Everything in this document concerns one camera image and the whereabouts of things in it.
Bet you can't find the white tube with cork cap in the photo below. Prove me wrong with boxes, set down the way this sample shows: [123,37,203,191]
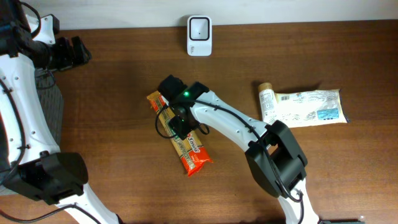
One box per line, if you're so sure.
[258,83,278,124]

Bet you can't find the dark grey plastic basket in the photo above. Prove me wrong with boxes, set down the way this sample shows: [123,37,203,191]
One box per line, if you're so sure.
[34,69,64,145]

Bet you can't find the orange pasta package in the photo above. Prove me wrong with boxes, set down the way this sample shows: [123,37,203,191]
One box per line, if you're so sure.
[146,91,213,177]

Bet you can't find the cream yellow snack bag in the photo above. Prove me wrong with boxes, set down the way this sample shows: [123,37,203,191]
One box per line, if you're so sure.
[275,89,349,128]

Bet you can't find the white black barcode scanner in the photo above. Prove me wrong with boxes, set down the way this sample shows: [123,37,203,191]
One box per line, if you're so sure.
[187,15,213,57]

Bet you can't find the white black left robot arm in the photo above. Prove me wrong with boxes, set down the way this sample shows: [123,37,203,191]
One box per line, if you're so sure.
[1,0,121,223]

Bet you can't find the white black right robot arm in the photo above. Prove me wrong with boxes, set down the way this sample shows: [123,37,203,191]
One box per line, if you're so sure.
[158,75,320,223]

